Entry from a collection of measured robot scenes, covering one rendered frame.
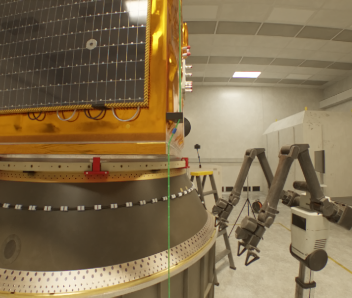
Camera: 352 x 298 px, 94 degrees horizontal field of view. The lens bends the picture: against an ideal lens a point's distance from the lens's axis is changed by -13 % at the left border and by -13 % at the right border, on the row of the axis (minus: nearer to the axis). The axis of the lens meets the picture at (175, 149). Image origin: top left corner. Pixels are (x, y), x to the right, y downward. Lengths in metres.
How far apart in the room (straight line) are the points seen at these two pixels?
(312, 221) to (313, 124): 5.73
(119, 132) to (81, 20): 0.54
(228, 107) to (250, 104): 1.10
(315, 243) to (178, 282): 0.90
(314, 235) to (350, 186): 6.42
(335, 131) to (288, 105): 3.82
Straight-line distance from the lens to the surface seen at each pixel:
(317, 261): 1.59
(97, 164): 1.04
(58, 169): 1.09
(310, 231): 1.47
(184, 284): 1.27
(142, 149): 0.77
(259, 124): 9.83
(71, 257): 1.03
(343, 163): 7.62
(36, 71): 1.05
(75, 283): 1.01
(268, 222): 1.05
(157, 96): 0.80
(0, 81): 1.18
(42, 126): 1.00
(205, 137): 9.08
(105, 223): 1.03
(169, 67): 0.88
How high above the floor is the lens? 1.74
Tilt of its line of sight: 3 degrees up
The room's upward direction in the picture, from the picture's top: straight up
